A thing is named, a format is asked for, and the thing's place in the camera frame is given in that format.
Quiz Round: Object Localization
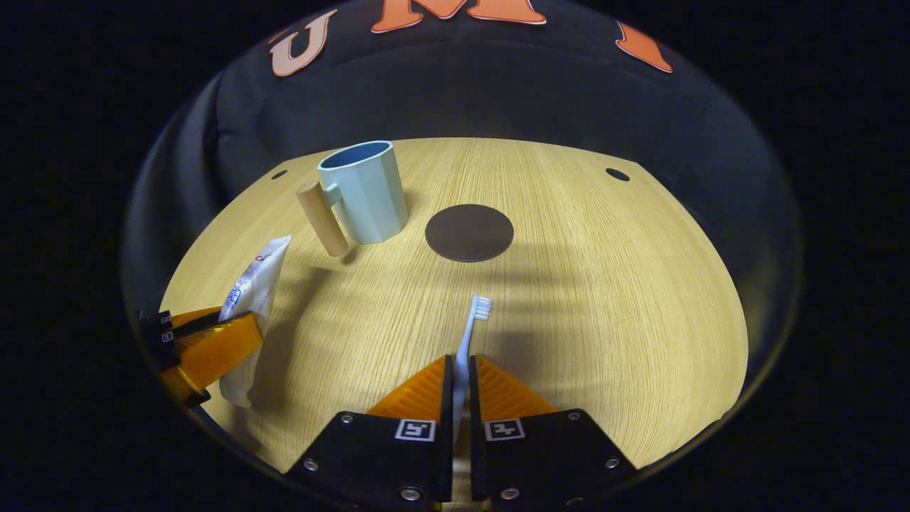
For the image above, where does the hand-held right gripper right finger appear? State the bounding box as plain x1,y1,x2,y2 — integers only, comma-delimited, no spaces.
468,354,638,512

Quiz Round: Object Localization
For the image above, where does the light blue cup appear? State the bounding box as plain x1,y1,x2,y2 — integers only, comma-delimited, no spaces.
296,140,410,258

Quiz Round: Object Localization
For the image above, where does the brown round coaster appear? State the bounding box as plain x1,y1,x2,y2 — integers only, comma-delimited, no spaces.
425,204,515,263

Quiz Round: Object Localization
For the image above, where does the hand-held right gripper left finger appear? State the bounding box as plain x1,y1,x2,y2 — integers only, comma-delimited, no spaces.
283,354,456,512

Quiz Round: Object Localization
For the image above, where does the white toothpaste tube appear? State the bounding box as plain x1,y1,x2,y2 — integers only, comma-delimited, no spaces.
218,235,293,409

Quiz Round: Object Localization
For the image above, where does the white toothbrush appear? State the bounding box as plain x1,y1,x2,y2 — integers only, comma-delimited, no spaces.
452,294,493,445

